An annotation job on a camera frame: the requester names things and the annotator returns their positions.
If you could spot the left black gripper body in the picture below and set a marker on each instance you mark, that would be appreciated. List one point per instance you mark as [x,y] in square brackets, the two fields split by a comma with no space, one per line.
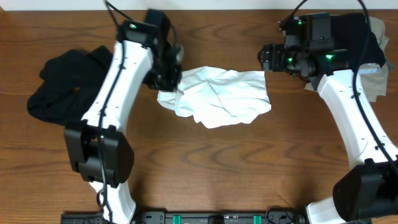
[165,78]

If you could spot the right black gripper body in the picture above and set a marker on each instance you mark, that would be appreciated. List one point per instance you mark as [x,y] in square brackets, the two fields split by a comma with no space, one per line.
[282,60]

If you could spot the white t-shirt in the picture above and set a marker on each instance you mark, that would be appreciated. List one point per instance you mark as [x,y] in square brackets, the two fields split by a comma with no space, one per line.
[217,97]

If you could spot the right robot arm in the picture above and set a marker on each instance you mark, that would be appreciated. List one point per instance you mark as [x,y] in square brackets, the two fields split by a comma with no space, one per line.
[327,51]

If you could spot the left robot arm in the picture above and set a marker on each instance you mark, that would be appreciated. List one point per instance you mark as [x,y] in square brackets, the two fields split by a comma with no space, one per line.
[97,144]

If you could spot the light blue folded garment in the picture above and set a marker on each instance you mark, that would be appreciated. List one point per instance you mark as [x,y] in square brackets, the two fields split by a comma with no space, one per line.
[369,68]

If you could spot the black t-shirt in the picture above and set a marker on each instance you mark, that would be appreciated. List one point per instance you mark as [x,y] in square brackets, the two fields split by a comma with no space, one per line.
[70,85]

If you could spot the khaki folded garment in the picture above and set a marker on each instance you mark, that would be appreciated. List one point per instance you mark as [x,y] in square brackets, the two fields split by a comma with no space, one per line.
[375,84]

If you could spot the black mounting rail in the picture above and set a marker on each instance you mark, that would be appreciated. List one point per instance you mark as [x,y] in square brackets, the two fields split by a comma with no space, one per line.
[162,217]

